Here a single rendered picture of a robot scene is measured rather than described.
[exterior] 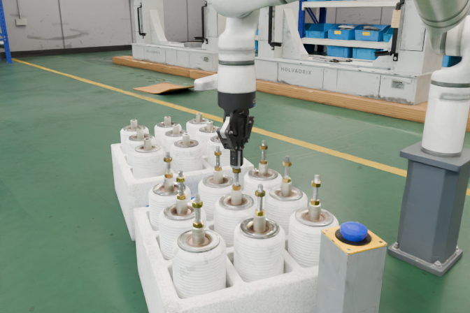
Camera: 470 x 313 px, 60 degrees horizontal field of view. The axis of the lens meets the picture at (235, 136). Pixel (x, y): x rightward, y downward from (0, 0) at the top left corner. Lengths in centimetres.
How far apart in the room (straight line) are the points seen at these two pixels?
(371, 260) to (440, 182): 50
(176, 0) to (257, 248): 746
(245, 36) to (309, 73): 242
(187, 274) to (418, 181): 65
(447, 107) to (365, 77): 185
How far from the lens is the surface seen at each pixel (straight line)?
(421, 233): 117
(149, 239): 90
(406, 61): 283
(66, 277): 116
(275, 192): 92
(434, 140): 110
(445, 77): 107
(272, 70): 341
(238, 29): 78
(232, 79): 76
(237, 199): 86
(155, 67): 470
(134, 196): 119
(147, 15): 516
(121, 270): 114
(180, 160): 122
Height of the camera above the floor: 64
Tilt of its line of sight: 17 degrees down
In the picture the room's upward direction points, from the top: straight up
